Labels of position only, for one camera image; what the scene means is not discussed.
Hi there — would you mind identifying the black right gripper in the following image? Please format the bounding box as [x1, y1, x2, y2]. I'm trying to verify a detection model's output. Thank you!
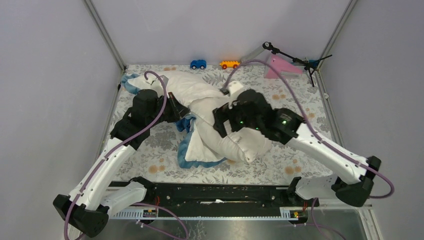
[213, 99, 263, 137]

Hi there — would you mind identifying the blue white plush pillowcase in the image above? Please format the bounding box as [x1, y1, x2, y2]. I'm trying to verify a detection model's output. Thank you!
[121, 73, 227, 169]

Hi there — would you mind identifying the white pillow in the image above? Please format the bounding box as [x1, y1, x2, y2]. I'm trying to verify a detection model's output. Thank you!
[158, 71, 272, 163]

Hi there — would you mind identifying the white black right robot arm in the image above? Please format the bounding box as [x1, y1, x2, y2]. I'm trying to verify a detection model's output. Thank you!
[213, 89, 381, 208]

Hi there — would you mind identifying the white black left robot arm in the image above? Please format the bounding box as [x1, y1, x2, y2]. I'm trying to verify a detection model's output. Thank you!
[53, 89, 189, 238]

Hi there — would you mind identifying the orange yellow toy wagon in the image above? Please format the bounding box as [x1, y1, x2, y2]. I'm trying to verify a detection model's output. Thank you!
[219, 60, 241, 70]

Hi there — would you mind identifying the pink plastic dustpan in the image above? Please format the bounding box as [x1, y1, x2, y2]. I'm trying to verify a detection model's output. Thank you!
[264, 54, 303, 79]

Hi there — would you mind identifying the grey cylinder tube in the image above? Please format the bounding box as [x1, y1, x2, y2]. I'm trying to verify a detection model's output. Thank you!
[240, 45, 266, 65]

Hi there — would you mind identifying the blue toy car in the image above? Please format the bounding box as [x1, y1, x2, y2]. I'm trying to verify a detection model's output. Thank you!
[190, 59, 207, 70]

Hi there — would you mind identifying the black tripod stand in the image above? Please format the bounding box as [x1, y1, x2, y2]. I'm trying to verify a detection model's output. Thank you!
[262, 41, 333, 87]

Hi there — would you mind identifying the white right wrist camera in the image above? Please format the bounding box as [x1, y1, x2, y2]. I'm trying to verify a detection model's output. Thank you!
[220, 81, 246, 104]

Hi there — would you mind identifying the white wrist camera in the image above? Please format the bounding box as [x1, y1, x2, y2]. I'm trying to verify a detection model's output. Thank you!
[220, 81, 246, 104]
[139, 75, 164, 93]

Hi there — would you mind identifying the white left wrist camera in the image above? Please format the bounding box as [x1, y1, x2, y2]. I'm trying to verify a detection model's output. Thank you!
[139, 75, 164, 93]

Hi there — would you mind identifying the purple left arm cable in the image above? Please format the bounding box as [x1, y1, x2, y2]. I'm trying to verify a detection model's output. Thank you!
[62, 70, 190, 240]

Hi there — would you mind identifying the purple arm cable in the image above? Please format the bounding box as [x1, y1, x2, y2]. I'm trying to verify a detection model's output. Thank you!
[221, 59, 396, 240]
[62, 70, 190, 240]

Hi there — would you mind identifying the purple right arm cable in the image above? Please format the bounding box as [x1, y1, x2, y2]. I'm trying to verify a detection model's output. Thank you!
[221, 59, 396, 240]

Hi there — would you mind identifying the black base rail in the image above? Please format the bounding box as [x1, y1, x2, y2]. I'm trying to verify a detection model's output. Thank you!
[105, 177, 319, 218]

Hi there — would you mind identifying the grey slotted cable duct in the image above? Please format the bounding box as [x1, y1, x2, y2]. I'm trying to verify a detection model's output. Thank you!
[109, 203, 301, 221]

